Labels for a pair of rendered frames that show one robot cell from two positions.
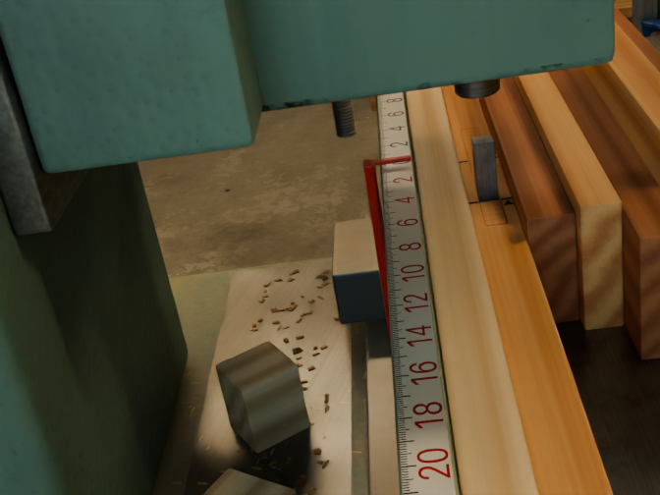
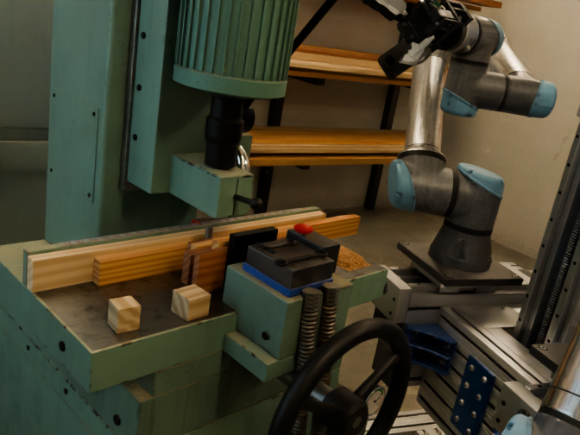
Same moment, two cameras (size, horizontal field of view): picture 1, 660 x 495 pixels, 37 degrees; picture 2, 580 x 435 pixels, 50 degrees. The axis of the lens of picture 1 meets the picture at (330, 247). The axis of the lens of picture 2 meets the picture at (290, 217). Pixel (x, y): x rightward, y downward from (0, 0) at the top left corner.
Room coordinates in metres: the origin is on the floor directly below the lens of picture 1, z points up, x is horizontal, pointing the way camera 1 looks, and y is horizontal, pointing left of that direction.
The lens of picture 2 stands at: (-0.31, -0.76, 1.33)
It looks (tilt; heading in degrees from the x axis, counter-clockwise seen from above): 18 degrees down; 37
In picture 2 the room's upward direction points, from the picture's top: 10 degrees clockwise
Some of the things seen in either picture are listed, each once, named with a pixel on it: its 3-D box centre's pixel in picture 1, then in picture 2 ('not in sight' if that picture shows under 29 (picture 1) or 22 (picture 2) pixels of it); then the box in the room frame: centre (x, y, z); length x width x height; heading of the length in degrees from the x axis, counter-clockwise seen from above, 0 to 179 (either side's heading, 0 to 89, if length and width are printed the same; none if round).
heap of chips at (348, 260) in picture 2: not in sight; (341, 253); (0.63, -0.19, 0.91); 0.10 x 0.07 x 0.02; 84
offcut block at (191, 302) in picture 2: not in sight; (191, 302); (0.24, -0.19, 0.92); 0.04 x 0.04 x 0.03; 88
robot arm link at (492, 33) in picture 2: not in sight; (475, 37); (0.90, -0.23, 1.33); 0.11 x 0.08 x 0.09; 174
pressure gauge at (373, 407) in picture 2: not in sight; (367, 400); (0.62, -0.31, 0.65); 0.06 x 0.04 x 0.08; 174
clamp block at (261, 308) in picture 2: not in sight; (286, 300); (0.37, -0.26, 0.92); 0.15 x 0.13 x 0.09; 174
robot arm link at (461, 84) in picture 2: not in sight; (470, 88); (0.90, -0.24, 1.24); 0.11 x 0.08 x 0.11; 130
